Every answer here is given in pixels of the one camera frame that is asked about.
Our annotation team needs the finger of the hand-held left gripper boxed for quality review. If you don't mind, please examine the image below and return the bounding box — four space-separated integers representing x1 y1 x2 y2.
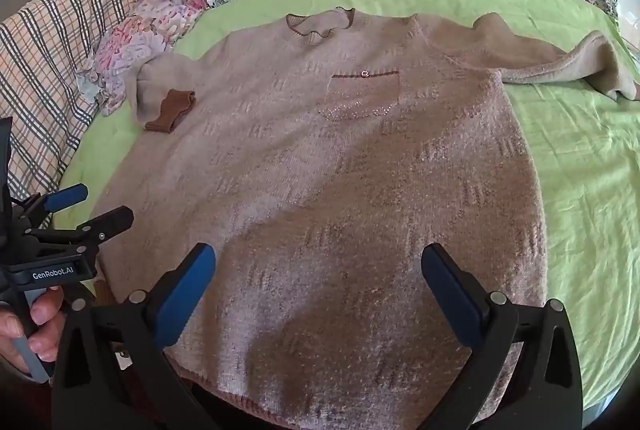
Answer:
14 184 89 222
30 206 135 256

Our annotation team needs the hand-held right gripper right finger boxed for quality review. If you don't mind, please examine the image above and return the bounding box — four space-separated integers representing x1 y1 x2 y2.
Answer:
421 243 585 430

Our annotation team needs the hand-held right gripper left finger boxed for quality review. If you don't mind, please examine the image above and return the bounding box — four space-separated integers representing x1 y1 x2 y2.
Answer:
50 243 221 430

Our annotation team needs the beige knit sweater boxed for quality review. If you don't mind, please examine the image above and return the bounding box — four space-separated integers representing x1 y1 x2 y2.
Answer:
92 8 638 430

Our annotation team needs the person's left hand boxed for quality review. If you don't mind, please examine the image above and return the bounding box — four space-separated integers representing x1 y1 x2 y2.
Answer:
0 286 66 378

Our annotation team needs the plaid blanket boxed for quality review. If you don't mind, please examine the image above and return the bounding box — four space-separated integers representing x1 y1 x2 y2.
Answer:
0 0 166 231

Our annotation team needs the pink purple floral cloth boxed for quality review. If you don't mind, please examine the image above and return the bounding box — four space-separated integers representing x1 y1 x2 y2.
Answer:
75 0 208 118

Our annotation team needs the green bed sheet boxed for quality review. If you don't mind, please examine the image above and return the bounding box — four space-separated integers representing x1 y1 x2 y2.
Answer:
50 0 640 416

